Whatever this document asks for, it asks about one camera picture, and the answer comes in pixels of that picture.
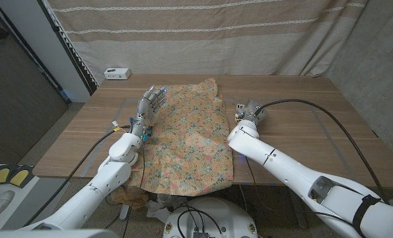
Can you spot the dark wooden door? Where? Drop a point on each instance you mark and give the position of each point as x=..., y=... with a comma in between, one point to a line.
x=18, y=99

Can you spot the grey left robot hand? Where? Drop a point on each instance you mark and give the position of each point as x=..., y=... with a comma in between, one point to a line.
x=146, y=109

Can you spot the floral orange fabric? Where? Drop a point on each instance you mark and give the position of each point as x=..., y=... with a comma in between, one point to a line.
x=189, y=139

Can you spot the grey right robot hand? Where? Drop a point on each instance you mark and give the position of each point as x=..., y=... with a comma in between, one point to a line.
x=254, y=110

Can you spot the beige striped curtain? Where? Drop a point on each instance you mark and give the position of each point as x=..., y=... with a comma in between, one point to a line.
x=199, y=43

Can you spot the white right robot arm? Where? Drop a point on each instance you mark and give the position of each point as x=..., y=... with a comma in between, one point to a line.
x=298, y=172

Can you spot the white grey floor platform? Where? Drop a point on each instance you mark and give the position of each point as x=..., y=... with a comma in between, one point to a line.
x=34, y=198

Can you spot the black metal frame post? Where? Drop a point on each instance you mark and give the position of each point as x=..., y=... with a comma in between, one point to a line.
x=79, y=66

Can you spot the crumpled brown paper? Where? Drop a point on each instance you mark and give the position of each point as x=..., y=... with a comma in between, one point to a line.
x=130, y=197

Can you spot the small white calculator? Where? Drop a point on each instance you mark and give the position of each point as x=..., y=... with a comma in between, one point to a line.
x=239, y=107

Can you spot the white robot torso base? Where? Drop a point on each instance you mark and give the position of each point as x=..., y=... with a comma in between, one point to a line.
x=229, y=215

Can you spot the black torso connector block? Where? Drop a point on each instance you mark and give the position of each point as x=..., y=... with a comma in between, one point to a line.
x=201, y=235

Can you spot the grey table leg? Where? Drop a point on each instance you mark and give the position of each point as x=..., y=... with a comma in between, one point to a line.
x=125, y=211

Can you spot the white power strip box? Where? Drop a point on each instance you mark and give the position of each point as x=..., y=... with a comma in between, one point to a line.
x=117, y=73

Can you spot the crumpled white paper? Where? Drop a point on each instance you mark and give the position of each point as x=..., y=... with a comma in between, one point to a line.
x=158, y=211

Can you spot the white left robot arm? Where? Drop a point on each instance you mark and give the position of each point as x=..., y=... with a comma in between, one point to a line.
x=93, y=191

